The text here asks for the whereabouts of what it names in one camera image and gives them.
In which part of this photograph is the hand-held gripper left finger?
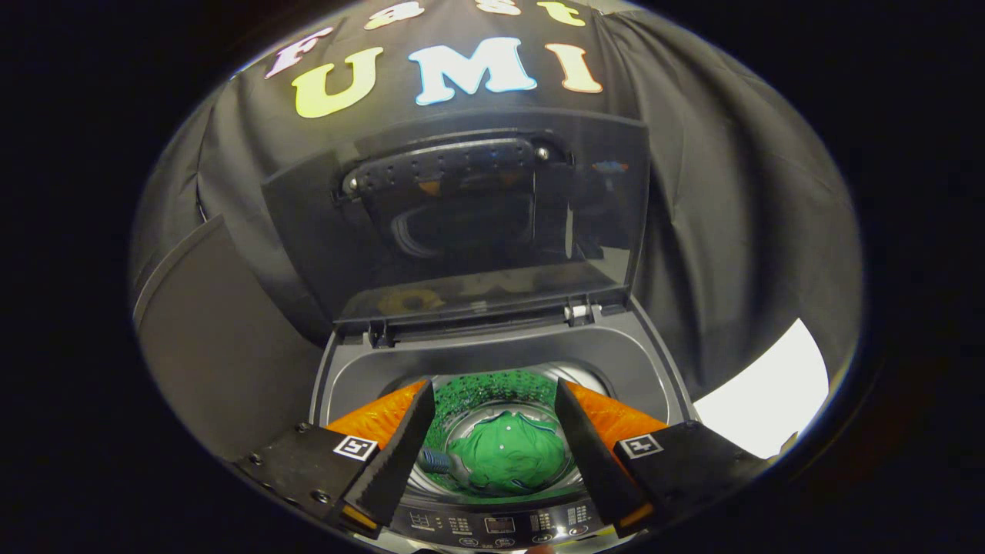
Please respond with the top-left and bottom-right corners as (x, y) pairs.
(235, 379), (437, 536)

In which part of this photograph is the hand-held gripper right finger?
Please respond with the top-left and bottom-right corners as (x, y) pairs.
(554, 377), (770, 532)

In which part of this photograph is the green polo shirt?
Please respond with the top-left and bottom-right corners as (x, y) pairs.
(468, 410), (570, 495)

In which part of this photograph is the dark grey washing machine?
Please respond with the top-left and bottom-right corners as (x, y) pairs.
(308, 296), (701, 554)

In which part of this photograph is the dark glass washing machine lid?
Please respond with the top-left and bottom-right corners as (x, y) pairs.
(262, 108), (651, 328)

